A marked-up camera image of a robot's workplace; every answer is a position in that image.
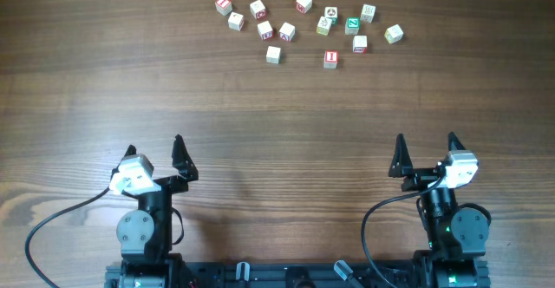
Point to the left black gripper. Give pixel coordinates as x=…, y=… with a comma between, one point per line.
x=175, y=186

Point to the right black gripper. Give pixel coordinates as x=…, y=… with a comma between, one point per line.
x=401, y=166

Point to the pretzel block red side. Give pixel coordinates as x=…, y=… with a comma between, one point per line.
x=360, y=44

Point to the red i block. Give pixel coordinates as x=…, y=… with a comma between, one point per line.
x=224, y=7
x=330, y=59

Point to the red U letter block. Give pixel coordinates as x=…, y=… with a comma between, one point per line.
x=265, y=30

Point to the red A letter block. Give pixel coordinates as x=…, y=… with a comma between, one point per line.
x=287, y=32

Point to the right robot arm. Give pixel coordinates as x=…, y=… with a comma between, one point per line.
x=457, y=233

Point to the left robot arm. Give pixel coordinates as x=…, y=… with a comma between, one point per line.
x=145, y=233

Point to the yellow-sided block far right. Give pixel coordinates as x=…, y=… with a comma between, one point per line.
x=393, y=34

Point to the green N letter block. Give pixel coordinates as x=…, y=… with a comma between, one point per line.
x=352, y=25

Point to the plain wooden block centre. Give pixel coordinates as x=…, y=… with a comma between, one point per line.
x=273, y=55

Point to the plain block top right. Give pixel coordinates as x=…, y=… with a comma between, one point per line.
x=367, y=13

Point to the plain block left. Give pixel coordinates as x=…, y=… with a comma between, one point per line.
x=236, y=21

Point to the yellow-sided ladybug block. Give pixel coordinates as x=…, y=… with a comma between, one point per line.
x=323, y=26

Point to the panda picture block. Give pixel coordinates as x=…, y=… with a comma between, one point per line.
x=331, y=13

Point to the block with red side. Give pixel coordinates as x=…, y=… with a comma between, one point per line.
x=258, y=10

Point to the red-sided block top centre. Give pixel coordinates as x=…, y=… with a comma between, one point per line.
x=303, y=6

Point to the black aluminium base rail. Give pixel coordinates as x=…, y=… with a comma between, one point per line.
x=401, y=273

